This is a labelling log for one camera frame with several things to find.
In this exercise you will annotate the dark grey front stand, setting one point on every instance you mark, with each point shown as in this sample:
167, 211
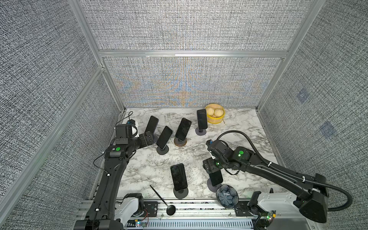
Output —
181, 194

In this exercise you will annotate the yellow steamer basket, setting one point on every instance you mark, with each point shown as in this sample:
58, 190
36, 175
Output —
212, 119

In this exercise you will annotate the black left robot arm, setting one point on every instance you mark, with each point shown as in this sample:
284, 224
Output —
101, 215

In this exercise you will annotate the black ladle spoon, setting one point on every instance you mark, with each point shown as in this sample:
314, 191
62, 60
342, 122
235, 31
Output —
171, 209

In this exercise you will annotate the dark flower-shaped bowl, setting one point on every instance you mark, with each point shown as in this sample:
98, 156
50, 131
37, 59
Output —
227, 196

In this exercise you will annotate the purple-edged black phone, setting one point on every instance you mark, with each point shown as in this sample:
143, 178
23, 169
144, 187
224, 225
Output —
202, 119

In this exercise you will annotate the left bun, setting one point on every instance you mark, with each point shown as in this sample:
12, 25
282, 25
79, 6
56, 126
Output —
210, 111

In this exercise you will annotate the aluminium front rail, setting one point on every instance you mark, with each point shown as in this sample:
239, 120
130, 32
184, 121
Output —
190, 215

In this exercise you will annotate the teal-edged black phone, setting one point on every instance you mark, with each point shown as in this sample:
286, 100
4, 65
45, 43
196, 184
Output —
164, 137

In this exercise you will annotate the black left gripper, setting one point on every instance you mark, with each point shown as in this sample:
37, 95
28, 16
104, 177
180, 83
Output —
144, 143

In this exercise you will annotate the dark grey round stand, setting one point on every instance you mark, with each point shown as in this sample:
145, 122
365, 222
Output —
163, 151

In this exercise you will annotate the bun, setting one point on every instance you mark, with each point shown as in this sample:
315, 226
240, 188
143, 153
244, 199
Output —
210, 111
218, 112

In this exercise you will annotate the purple front phone stand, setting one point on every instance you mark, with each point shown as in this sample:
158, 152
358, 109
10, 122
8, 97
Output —
211, 187

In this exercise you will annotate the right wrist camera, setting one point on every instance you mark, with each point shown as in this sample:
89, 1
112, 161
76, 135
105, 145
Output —
209, 142

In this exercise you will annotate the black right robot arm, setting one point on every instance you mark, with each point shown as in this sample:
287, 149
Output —
311, 199

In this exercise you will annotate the right bun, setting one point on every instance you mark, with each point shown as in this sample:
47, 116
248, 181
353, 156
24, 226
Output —
218, 112

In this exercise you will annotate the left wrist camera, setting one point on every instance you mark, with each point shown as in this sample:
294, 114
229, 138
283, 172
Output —
134, 128

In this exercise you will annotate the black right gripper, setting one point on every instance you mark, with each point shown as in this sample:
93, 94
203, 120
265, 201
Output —
210, 162

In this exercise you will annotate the wooden base phone stand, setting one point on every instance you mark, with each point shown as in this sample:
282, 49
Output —
180, 143

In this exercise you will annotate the cracked black phone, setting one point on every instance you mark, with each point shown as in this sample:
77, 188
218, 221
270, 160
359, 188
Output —
183, 129

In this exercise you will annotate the purple-grey back stand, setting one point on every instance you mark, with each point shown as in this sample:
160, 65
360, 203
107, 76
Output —
200, 132

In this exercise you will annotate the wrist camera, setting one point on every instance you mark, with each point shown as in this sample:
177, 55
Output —
134, 128
209, 142

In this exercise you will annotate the blue-edged phone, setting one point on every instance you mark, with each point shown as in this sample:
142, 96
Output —
152, 125

